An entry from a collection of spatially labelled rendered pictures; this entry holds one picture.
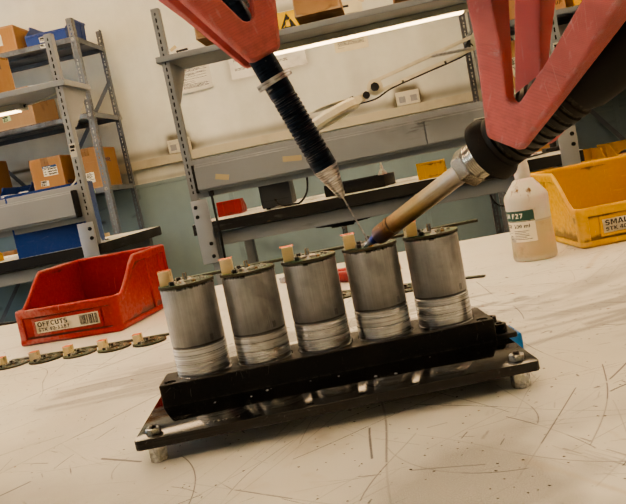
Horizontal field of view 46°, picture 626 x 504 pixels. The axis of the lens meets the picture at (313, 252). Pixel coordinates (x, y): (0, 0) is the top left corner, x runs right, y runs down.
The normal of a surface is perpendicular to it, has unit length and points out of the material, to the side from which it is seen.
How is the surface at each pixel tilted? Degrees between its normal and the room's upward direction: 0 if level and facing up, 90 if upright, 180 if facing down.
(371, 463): 0
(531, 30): 86
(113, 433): 0
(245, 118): 90
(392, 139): 90
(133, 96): 90
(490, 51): 99
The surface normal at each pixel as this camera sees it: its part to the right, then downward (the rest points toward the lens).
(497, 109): -0.69, 0.34
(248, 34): 0.32, 0.22
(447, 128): -0.11, 0.13
